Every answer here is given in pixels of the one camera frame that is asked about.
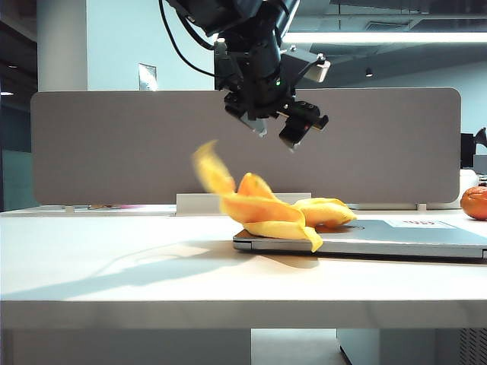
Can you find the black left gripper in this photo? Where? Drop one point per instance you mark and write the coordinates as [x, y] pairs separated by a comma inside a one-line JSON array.
[[262, 76]]

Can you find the yellow cloth rag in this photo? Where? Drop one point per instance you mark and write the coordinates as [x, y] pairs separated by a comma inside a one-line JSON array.
[[274, 216]]

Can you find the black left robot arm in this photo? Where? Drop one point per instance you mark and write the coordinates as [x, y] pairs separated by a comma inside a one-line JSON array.
[[236, 15]]

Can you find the black monitor on arm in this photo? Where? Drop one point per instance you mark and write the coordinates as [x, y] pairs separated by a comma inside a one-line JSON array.
[[468, 150]]

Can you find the silver closed laptop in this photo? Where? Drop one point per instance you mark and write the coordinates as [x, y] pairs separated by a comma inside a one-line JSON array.
[[399, 239]]

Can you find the black pendant ceiling lamp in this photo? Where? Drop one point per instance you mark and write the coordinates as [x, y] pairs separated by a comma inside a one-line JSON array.
[[368, 72]]

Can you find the long white ceiling light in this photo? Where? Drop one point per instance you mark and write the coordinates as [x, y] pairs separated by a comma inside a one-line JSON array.
[[380, 37]]

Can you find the grey fabric desk divider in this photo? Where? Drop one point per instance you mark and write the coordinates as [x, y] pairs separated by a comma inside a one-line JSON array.
[[133, 144]]

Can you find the small white divider foot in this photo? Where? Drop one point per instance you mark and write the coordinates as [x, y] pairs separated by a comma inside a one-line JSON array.
[[421, 207], [67, 208]]

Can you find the white sticker with red print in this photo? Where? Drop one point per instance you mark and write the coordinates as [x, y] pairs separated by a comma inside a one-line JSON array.
[[420, 224]]

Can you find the orange tangerine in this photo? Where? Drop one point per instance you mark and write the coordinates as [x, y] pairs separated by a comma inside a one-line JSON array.
[[475, 203]]

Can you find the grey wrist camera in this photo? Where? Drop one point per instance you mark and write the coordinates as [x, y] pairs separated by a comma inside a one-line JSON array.
[[317, 70]]

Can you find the silver wall plate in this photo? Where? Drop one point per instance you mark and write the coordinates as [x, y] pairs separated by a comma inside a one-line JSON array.
[[147, 77]]

